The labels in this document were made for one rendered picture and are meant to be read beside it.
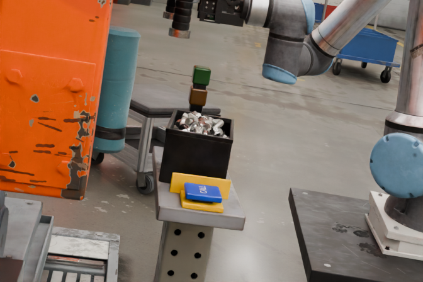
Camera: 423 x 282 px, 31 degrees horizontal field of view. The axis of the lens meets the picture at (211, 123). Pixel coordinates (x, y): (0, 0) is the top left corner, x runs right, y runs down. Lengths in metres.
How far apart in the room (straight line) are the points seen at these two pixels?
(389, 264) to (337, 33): 0.59
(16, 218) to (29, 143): 0.75
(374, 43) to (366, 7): 5.12
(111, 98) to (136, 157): 1.28
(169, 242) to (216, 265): 0.78
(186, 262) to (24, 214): 0.49
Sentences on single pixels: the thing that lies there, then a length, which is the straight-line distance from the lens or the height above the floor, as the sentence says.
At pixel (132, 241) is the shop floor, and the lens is 2.48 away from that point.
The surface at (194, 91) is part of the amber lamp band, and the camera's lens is 1.82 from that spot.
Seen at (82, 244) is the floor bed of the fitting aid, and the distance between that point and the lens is 2.21.
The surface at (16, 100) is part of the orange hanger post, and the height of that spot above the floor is 0.67.
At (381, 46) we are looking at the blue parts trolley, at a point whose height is 0.32.
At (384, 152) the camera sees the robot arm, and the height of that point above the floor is 0.56.
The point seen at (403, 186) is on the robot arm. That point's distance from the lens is 1.76.
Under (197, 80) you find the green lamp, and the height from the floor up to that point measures 0.63.
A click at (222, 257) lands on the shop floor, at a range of 2.47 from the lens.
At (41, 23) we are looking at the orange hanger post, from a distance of 1.17.
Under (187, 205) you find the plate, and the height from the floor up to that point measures 0.46.
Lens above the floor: 0.94
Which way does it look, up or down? 13 degrees down
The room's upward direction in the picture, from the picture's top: 10 degrees clockwise
